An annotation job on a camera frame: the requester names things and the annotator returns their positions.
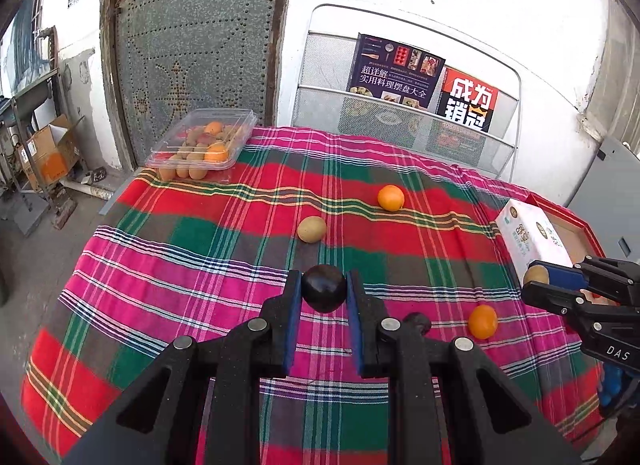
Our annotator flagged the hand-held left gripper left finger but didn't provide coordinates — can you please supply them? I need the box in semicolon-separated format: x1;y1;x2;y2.
62;269;303;465

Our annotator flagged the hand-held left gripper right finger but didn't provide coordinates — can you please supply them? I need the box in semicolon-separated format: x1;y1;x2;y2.
346;269;583;465

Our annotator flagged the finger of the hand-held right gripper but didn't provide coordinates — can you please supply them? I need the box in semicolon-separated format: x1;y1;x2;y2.
528;256;640;307
521;281;609;322

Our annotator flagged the red cardboard box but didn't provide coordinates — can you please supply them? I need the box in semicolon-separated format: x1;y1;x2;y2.
525;192;613;303

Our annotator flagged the medium orange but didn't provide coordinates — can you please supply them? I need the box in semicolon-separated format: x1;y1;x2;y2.
468;304;499;339

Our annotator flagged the small orange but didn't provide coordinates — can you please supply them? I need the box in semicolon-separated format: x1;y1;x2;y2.
377;184;405;212

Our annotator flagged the person's right hand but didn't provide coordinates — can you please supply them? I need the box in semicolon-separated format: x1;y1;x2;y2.
598;362;626;408

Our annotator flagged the pink tissue pack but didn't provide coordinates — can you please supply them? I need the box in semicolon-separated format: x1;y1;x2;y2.
496;198;573;273

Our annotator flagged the grey metal panel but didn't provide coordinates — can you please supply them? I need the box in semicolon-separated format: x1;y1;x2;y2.
567;138;640;266

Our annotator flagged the plaid tablecloth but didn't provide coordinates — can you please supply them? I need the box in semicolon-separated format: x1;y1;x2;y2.
21;125;608;465

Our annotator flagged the pile of kiwis and oranges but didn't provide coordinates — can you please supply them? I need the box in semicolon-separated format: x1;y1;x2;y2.
157;121;246;182

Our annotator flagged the red and black book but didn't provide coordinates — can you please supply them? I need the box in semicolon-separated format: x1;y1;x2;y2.
434;66;500;156

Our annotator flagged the clear plastic clamshell container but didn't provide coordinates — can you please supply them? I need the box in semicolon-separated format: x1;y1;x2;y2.
145;108;258;184

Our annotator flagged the dark cookbook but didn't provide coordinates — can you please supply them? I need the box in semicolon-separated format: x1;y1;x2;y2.
346;33;447;146

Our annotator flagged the open cardboard carton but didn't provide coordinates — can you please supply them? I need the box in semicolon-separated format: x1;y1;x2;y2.
22;114;83;190

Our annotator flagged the studded metal door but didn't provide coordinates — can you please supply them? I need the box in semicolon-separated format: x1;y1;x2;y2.
97;0;301;171

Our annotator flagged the metal workbench shelf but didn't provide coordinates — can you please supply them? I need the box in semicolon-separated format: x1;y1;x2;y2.
0;68;63;236

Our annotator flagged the barred window with blue cloth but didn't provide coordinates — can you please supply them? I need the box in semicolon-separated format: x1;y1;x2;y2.
0;0;46;96

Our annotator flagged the white wire mesh rack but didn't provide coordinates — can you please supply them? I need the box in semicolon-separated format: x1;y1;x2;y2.
291;4;523;181

